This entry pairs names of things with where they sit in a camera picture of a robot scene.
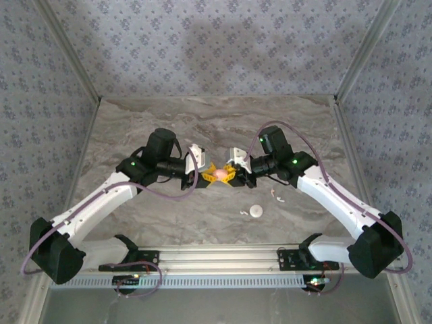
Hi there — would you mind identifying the left controller board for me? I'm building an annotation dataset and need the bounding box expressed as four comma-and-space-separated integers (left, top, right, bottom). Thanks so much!
112, 273, 142, 286

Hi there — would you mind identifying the controller board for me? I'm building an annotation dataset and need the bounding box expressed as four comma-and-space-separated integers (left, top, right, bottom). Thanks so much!
112, 273, 142, 286
303, 275, 330, 291

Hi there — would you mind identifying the right controller board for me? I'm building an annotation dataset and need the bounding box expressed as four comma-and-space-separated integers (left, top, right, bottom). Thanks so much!
303, 275, 330, 291

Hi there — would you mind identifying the aluminium table side rail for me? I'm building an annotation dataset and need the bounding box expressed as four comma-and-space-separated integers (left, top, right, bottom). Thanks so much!
332, 97, 419, 324

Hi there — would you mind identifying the aluminium mounting rail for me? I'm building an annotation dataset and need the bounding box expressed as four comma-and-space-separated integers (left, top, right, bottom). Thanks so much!
80, 244, 354, 275

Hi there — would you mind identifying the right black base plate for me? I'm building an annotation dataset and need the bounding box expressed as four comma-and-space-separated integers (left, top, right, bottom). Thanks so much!
276, 247, 340, 272

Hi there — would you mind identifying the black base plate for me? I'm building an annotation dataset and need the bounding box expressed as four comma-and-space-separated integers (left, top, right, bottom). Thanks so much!
98, 248, 160, 273
276, 247, 340, 272

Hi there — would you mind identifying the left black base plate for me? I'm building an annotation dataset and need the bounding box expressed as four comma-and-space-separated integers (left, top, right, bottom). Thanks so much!
98, 248, 160, 273

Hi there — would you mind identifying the grey slotted cable duct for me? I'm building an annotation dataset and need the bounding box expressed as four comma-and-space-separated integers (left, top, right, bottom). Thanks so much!
50, 272, 328, 290

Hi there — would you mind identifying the aluminium corner frame post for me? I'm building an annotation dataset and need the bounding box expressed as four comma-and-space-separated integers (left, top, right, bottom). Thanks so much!
333, 0, 403, 102
33, 0, 103, 104

